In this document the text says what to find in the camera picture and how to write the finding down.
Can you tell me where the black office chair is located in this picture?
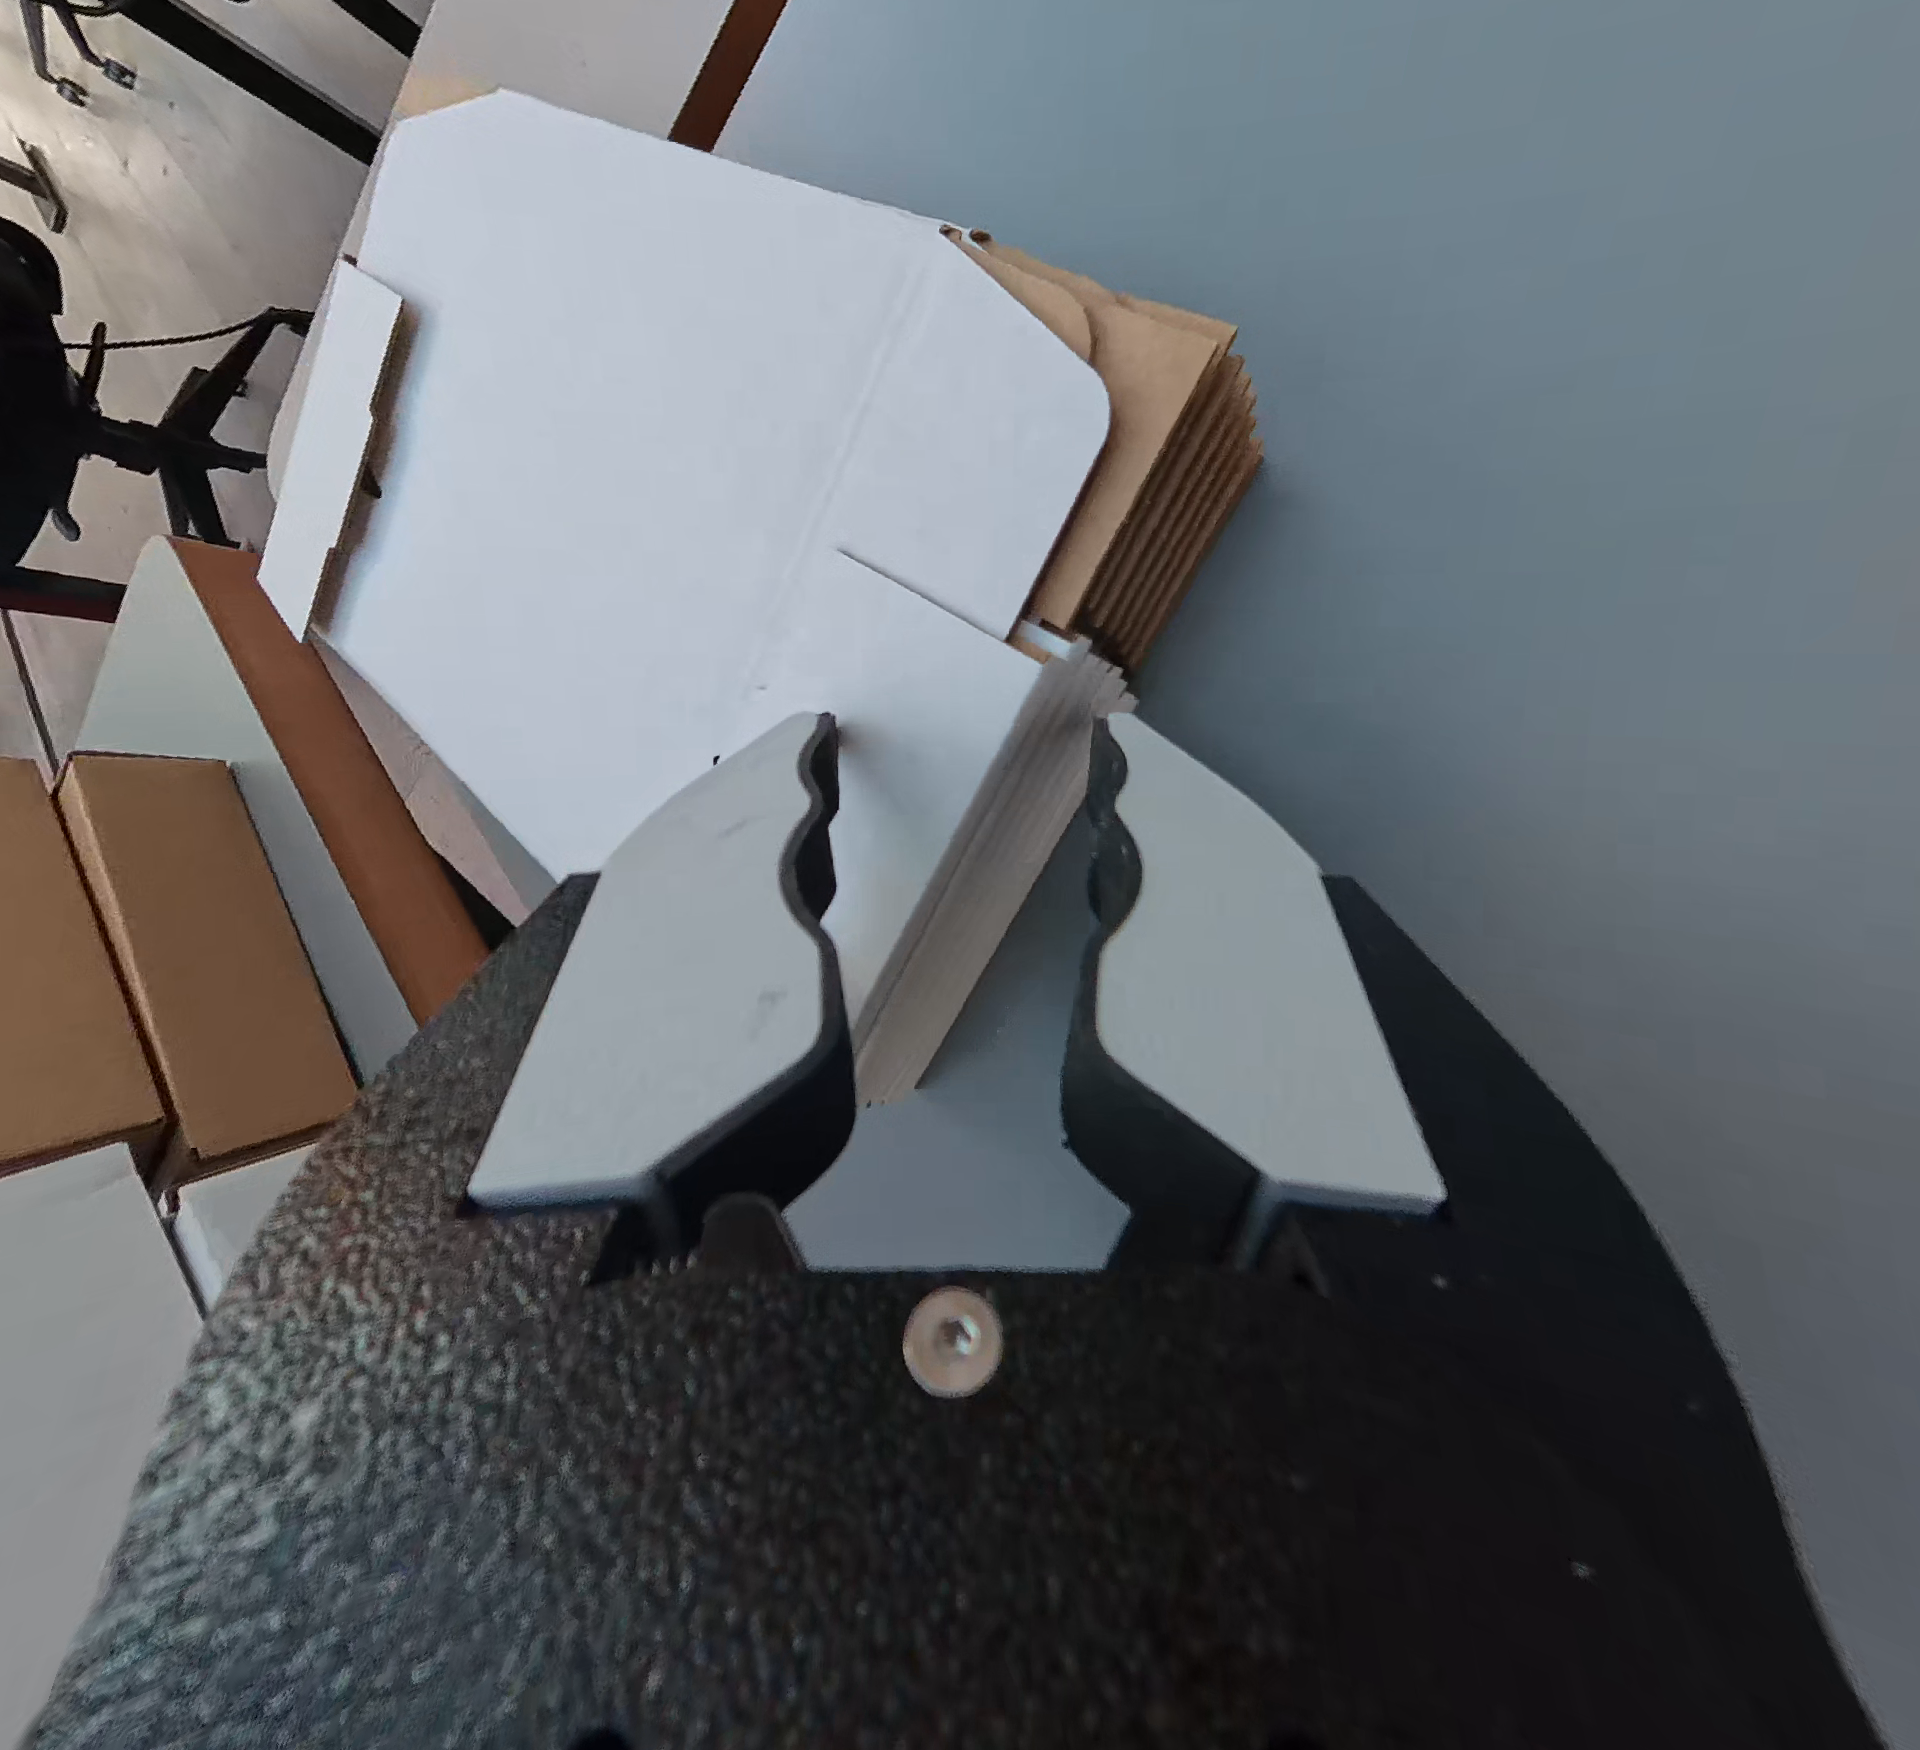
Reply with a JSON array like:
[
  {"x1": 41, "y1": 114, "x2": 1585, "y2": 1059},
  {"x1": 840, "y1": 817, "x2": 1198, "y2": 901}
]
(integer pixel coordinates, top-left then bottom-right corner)
[{"x1": 0, "y1": 217, "x2": 321, "y2": 600}]

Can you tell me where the folded brown cardboard box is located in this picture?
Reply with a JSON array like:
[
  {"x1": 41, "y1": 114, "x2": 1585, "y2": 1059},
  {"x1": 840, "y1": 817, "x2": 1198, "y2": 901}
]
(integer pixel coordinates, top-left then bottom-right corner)
[
  {"x1": 52, "y1": 752, "x2": 361, "y2": 1168},
  {"x1": 0, "y1": 756, "x2": 170, "y2": 1178}
]

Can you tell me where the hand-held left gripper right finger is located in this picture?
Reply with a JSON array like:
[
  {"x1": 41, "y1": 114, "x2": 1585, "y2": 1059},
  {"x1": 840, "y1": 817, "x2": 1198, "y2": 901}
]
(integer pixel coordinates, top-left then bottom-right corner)
[{"x1": 1059, "y1": 711, "x2": 1452, "y2": 1298}]

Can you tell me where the stack of white cartons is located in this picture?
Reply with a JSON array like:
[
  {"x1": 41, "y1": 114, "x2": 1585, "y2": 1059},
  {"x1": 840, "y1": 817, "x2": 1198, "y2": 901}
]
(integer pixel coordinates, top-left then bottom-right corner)
[{"x1": 306, "y1": 626, "x2": 1138, "y2": 1112}]

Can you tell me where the folded white cardboard box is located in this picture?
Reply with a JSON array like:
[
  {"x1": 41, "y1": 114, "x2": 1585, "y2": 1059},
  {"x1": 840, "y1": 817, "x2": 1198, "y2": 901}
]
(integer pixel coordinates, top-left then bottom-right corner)
[
  {"x1": 0, "y1": 1139, "x2": 207, "y2": 1750},
  {"x1": 157, "y1": 1149, "x2": 338, "y2": 1308}
]

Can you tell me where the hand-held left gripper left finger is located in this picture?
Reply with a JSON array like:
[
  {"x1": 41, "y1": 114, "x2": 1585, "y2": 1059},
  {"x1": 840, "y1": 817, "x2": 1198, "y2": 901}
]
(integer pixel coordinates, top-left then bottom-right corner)
[{"x1": 462, "y1": 710, "x2": 858, "y2": 1285}]

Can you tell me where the stack of brown cardboard sheets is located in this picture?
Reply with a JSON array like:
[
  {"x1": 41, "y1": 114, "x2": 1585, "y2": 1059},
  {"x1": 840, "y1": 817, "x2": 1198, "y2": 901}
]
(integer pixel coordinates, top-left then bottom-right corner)
[{"x1": 960, "y1": 224, "x2": 1266, "y2": 675}]

